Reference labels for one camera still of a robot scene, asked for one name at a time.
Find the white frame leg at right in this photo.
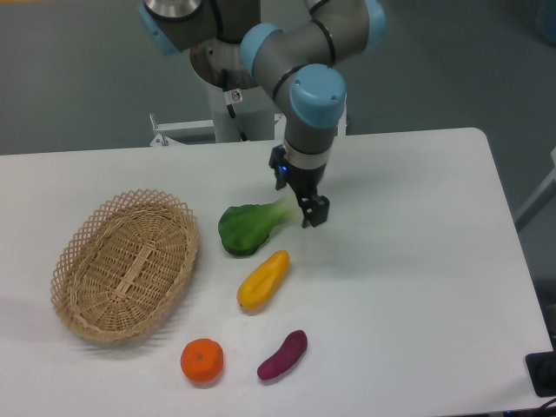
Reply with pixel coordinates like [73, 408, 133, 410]
[513, 149, 555, 233]

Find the black device at table edge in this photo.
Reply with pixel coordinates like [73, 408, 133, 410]
[526, 351, 555, 398]

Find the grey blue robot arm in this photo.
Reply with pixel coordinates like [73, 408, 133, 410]
[138, 1, 387, 227]

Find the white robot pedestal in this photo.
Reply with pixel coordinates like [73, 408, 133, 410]
[149, 36, 348, 147]

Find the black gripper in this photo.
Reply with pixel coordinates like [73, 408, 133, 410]
[268, 140, 329, 228]

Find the woven wicker basket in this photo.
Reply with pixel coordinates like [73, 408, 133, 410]
[50, 189, 200, 343]

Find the orange tangerine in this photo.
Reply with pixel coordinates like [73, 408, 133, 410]
[180, 338, 224, 383]

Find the green leafy vegetable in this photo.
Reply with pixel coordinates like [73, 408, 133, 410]
[217, 195, 299, 257]

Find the yellow papaya half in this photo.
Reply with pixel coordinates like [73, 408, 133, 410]
[236, 250, 290, 311]

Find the black cable on pedestal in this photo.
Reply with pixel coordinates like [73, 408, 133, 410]
[222, 69, 252, 142]

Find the purple sweet potato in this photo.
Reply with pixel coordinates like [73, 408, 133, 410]
[257, 329, 308, 381]

